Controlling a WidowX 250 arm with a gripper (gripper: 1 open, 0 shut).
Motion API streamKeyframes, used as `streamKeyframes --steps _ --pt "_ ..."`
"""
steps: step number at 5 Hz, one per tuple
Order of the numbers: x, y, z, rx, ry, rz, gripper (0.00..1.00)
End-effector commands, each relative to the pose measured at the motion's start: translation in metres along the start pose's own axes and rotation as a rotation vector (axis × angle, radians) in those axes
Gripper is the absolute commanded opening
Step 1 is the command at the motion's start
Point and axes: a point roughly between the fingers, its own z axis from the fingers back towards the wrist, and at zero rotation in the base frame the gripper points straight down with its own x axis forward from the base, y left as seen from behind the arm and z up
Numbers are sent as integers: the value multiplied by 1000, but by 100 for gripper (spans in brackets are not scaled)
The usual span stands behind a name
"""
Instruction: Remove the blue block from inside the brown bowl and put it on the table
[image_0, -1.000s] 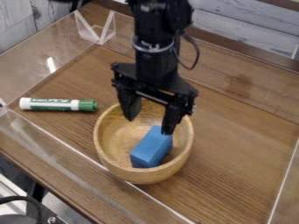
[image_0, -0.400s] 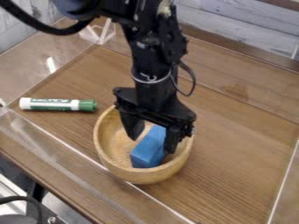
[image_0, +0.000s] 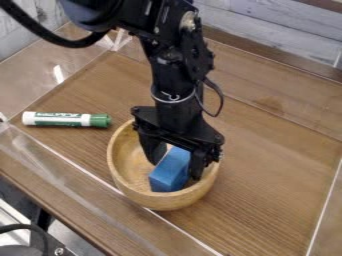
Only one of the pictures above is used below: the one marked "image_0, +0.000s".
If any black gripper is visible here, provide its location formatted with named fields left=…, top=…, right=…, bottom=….
left=132, top=94, right=225, bottom=180

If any blue rectangular block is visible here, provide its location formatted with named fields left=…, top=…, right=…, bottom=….
left=149, top=146, right=192, bottom=192

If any brown wooden bowl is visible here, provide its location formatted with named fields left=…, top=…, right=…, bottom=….
left=107, top=120, right=221, bottom=211

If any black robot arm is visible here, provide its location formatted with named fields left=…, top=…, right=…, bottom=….
left=61, top=0, right=225, bottom=180

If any green and white marker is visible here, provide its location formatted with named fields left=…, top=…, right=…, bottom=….
left=22, top=111, right=112, bottom=128

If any clear acrylic tray wall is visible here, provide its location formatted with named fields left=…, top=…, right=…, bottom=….
left=0, top=122, right=222, bottom=256

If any clear acrylic corner bracket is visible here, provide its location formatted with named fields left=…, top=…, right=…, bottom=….
left=95, top=29, right=133, bottom=52

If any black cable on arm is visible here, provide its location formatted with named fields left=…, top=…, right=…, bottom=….
left=0, top=0, right=109, bottom=49

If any black table clamp with cable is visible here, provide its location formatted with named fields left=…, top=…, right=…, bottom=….
left=0, top=224, right=70, bottom=256

